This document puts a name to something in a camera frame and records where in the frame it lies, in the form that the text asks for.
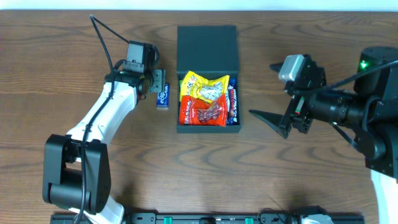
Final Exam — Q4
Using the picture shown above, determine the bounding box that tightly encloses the Haribo gummy worms bag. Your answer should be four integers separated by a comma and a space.
178, 80, 183, 94

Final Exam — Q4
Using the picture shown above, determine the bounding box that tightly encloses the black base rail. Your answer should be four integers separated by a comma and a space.
49, 212, 364, 224

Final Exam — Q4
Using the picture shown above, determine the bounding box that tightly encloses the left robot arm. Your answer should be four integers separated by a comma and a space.
42, 40, 165, 223

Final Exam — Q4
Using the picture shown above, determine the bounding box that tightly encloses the yellow sunflower seeds bag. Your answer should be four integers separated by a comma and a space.
179, 71, 230, 103

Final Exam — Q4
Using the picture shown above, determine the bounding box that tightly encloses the red snack bag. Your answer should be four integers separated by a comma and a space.
178, 95, 228, 126

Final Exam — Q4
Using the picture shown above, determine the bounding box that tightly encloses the blue Eclipse mints tin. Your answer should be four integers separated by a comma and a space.
156, 83, 170, 109

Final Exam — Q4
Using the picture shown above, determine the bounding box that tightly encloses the Cadbury Dairy Milk bar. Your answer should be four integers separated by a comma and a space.
226, 84, 239, 125

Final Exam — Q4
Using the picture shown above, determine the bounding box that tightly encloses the blue Oreo cookie pack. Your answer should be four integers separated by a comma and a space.
228, 77, 239, 125

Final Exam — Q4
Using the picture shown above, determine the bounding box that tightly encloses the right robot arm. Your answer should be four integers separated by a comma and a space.
250, 46, 397, 223

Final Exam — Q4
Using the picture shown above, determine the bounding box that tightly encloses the black gift box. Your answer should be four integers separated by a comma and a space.
177, 26, 241, 133

